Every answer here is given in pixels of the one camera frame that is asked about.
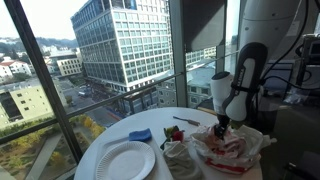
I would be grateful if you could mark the wooden chair grey cushion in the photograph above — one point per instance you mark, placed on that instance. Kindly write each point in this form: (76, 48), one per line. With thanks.
(206, 110)

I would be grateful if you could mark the white red plastic bag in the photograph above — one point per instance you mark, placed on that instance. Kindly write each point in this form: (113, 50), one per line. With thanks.
(226, 163)

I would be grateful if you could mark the grey background equipment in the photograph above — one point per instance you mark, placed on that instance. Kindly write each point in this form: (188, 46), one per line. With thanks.
(310, 56)

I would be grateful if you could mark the metal window railing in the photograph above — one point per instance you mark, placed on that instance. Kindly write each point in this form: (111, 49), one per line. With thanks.
(100, 101)

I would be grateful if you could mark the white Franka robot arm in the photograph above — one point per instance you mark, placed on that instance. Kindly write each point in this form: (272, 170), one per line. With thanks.
(246, 80)

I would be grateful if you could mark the pinkish white cloth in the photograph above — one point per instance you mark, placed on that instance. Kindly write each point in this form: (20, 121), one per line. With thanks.
(230, 145)

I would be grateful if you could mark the dark roller blind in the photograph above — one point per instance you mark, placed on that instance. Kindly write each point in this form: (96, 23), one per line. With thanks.
(203, 23)

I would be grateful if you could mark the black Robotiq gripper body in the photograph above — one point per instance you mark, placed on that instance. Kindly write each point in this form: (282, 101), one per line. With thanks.
(223, 120)

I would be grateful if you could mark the blue sponge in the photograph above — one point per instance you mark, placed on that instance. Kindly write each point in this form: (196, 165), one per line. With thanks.
(140, 135)

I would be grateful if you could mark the dark window mullion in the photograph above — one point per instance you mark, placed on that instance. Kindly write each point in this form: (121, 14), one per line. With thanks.
(43, 83)
(178, 53)

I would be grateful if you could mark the white paper plate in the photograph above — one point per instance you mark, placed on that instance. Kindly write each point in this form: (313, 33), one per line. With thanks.
(125, 163)

